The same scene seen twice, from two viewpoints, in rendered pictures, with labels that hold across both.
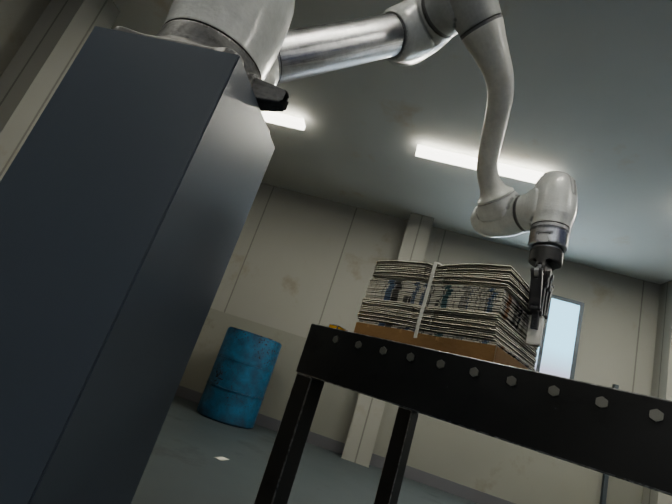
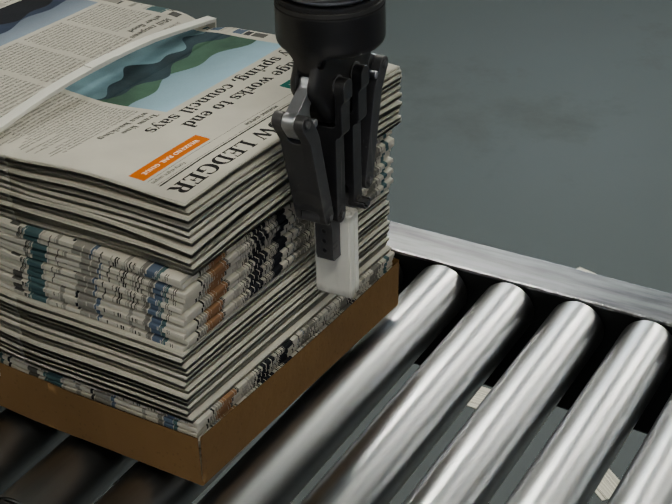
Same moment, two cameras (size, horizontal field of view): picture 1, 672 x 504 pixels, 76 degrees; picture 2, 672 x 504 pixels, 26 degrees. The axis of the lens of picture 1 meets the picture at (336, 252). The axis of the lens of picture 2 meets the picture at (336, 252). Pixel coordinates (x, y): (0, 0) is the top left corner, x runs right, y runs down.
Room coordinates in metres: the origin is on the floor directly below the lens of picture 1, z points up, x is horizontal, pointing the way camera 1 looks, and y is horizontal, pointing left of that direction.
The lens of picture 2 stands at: (0.05, -0.27, 1.47)
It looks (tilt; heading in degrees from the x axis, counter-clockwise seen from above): 30 degrees down; 346
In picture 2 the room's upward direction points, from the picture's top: straight up
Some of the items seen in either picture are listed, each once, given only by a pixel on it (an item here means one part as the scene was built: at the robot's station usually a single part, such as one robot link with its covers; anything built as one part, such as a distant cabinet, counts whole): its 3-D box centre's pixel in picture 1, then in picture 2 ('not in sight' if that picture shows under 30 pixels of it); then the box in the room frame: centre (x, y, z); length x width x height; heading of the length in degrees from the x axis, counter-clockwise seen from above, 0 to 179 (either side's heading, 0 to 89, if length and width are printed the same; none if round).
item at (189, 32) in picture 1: (216, 81); not in sight; (0.54, 0.24, 1.03); 0.22 x 0.18 x 0.06; 80
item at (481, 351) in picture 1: (484, 365); (226, 336); (1.02, -0.42, 0.83); 0.29 x 0.16 x 0.04; 135
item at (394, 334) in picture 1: (406, 348); not in sight; (1.17, -0.27, 0.83); 0.29 x 0.16 x 0.04; 135
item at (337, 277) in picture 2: (534, 330); (334, 252); (0.95, -0.49, 0.93); 0.03 x 0.01 x 0.07; 47
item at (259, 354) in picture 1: (240, 375); not in sight; (4.93, 0.56, 0.47); 0.64 x 0.62 x 0.94; 80
